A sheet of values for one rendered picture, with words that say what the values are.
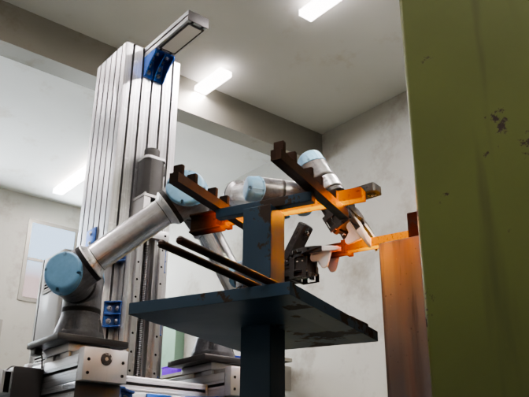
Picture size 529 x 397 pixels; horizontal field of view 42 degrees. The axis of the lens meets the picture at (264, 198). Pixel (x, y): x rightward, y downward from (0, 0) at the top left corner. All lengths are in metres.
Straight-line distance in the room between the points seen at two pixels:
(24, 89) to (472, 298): 5.91
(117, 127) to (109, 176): 0.19
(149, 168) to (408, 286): 1.30
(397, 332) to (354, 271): 4.84
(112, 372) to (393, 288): 0.87
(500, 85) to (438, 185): 0.20
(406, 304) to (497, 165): 0.42
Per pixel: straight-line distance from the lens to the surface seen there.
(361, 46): 5.84
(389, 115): 6.51
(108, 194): 2.54
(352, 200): 1.41
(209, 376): 2.32
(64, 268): 2.04
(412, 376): 1.44
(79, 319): 2.14
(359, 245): 1.80
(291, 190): 1.97
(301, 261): 1.86
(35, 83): 6.62
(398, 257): 1.50
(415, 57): 1.34
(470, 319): 1.12
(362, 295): 6.17
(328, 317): 1.19
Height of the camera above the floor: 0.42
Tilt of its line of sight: 23 degrees up
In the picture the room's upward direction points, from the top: straight up
